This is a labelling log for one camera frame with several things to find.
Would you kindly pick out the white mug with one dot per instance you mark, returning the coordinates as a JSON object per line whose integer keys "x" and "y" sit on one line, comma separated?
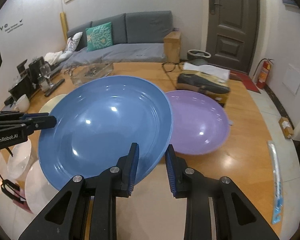
{"x": 22, "y": 104}

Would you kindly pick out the tortoiseshell eyeglasses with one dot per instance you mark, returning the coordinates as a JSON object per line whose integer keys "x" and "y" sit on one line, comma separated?
{"x": 170, "y": 69}

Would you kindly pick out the cardboard box on floor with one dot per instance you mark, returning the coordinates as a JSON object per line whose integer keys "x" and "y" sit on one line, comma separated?
{"x": 286, "y": 127}

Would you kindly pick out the blue ceramic plate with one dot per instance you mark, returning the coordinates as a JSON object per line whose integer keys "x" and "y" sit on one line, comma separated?
{"x": 96, "y": 125}

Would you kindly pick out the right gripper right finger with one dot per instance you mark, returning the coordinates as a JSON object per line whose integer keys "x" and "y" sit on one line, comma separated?
{"x": 216, "y": 208}

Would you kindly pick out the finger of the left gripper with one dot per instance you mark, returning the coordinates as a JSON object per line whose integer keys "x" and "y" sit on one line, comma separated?
{"x": 33, "y": 115}
{"x": 44, "y": 122}

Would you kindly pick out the wooden side table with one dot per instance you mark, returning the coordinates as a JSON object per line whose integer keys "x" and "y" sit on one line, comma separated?
{"x": 172, "y": 45}

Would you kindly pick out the small white bowl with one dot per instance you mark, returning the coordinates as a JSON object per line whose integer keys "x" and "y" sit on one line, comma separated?
{"x": 38, "y": 191}

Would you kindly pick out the dark brown door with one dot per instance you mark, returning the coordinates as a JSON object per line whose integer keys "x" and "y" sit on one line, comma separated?
{"x": 232, "y": 33}

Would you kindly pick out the red fire extinguisher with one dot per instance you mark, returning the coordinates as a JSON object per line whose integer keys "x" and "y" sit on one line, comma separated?
{"x": 267, "y": 64}

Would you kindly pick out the white ceramic bowl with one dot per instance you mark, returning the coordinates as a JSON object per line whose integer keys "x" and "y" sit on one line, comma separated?
{"x": 20, "y": 162}

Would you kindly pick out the grey trash bin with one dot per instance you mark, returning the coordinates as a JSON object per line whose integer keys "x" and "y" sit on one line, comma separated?
{"x": 198, "y": 57}

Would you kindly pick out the grey sofa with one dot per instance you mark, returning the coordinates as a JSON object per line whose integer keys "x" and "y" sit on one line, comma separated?
{"x": 137, "y": 37}

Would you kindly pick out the wine glass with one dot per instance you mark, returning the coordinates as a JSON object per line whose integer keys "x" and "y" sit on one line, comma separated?
{"x": 45, "y": 71}

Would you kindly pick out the black remote control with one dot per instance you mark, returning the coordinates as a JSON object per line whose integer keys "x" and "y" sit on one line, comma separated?
{"x": 54, "y": 87}

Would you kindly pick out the glass ashtray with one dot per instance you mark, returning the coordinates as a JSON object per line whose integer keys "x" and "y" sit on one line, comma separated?
{"x": 84, "y": 74}

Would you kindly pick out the white patterned cushion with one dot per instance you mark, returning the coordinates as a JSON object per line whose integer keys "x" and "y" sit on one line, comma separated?
{"x": 74, "y": 42}

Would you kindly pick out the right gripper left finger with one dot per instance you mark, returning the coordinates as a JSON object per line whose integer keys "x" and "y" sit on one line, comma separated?
{"x": 82, "y": 201}

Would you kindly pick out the tissue box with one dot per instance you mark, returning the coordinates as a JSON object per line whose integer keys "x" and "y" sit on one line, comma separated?
{"x": 205, "y": 79}

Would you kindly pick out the purple ceramic plate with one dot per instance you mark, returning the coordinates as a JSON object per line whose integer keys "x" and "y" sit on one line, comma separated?
{"x": 200, "y": 124}

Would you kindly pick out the cream ceramic bowl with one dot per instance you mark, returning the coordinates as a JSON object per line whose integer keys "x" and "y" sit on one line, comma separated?
{"x": 48, "y": 107}

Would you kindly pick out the teal patterned cushion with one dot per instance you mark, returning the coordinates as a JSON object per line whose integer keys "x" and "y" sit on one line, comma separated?
{"x": 99, "y": 37}

